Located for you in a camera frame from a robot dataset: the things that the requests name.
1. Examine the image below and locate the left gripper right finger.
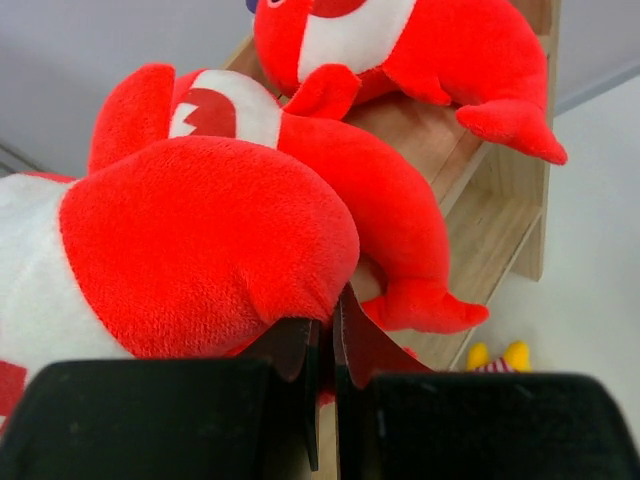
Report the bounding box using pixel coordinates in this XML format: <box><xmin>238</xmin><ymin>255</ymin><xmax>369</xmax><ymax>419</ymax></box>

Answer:
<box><xmin>333</xmin><ymin>287</ymin><xmax>639</xmax><ymax>479</ymax></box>

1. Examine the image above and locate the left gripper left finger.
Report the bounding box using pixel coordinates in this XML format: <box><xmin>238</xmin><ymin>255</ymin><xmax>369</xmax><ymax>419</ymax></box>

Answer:
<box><xmin>1</xmin><ymin>318</ymin><xmax>321</xmax><ymax>479</ymax></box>

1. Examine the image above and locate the yellow striped plush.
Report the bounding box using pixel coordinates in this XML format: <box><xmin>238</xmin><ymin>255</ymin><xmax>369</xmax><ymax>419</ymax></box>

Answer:
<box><xmin>466</xmin><ymin>341</ymin><xmax>533</xmax><ymax>373</ymax></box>

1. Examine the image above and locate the red shark plush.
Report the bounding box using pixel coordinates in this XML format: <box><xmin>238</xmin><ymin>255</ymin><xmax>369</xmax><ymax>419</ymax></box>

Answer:
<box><xmin>1</xmin><ymin>137</ymin><xmax>359</xmax><ymax>420</ymax></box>
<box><xmin>247</xmin><ymin>0</ymin><xmax>568</xmax><ymax>165</ymax></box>
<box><xmin>87</xmin><ymin>63</ymin><xmax>491</xmax><ymax>335</ymax></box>

